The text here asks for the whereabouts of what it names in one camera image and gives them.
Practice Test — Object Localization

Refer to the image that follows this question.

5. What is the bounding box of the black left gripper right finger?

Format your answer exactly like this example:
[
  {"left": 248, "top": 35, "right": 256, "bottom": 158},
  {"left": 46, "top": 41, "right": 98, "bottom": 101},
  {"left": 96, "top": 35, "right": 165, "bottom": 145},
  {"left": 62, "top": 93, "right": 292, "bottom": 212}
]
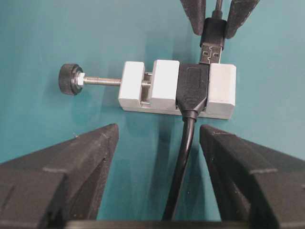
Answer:
[{"left": 200, "top": 125, "right": 305, "bottom": 229}]

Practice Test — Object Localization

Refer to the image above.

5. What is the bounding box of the black female USB cable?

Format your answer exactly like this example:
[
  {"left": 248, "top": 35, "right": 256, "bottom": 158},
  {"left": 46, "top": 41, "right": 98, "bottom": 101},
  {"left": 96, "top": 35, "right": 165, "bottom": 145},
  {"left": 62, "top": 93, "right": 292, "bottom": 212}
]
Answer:
[{"left": 161, "top": 63, "right": 211, "bottom": 221}]

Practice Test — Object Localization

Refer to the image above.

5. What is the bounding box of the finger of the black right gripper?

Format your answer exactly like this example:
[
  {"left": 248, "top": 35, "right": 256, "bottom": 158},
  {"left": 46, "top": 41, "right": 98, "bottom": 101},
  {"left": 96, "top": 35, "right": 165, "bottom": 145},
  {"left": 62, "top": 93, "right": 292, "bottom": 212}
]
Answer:
[
  {"left": 225, "top": 0, "right": 259, "bottom": 39},
  {"left": 180, "top": 0, "right": 206, "bottom": 36}
]

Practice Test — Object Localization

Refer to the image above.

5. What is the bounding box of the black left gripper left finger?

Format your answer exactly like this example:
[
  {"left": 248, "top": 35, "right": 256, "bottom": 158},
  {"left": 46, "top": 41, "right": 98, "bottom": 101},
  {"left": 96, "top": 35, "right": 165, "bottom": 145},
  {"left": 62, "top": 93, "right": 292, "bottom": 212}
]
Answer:
[{"left": 0, "top": 124, "right": 119, "bottom": 229}]

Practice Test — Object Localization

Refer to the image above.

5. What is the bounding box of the white mini vise clamp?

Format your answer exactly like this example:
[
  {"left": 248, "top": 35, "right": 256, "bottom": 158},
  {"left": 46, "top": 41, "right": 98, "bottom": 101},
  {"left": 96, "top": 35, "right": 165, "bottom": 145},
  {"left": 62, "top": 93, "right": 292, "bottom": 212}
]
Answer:
[{"left": 59, "top": 60, "right": 236, "bottom": 119}]

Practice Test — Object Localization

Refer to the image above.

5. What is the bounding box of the black male USB cable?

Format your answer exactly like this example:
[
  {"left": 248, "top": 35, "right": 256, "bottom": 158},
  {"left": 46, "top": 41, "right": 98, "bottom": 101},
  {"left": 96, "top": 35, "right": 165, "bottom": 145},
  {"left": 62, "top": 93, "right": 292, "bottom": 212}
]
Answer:
[{"left": 199, "top": 0, "right": 226, "bottom": 65}]

